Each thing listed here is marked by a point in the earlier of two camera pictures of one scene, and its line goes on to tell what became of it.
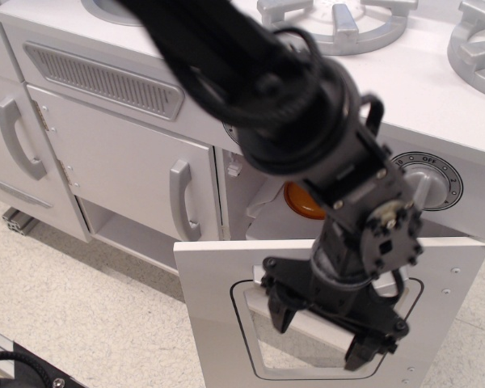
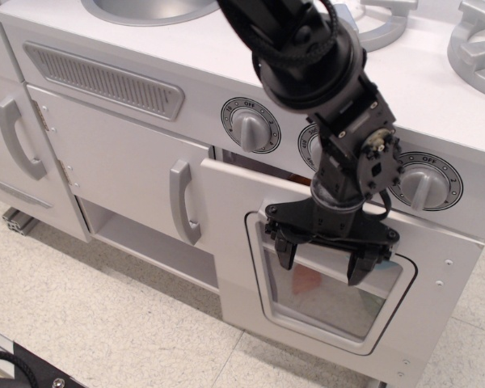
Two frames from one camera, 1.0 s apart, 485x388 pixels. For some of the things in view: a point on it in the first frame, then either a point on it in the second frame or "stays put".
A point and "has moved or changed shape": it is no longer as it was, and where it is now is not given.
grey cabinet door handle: x=180 y=175 stays put
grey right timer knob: x=436 y=183 stays put
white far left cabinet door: x=23 y=169 stays put
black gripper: x=293 y=284 -> x=304 y=219
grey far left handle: x=8 y=112 stays put
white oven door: x=232 y=339 has moved or changed shape
